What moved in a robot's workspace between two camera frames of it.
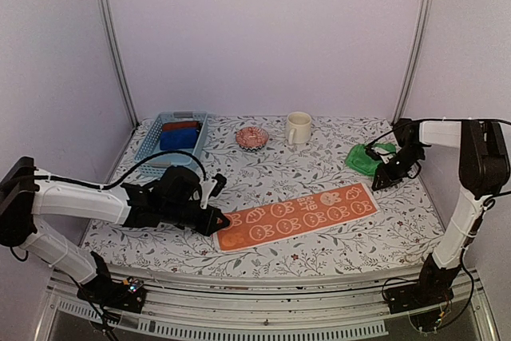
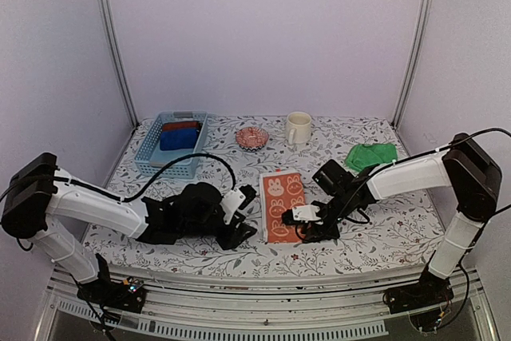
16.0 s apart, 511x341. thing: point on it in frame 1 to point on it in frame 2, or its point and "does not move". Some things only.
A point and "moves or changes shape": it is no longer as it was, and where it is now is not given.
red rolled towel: [185, 125] does not move
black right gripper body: [409, 156] to [339, 206]
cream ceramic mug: [299, 127] does not move
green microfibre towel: [358, 160] does not move
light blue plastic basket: [172, 131] does not move
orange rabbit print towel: [294, 214] moves or changes shape
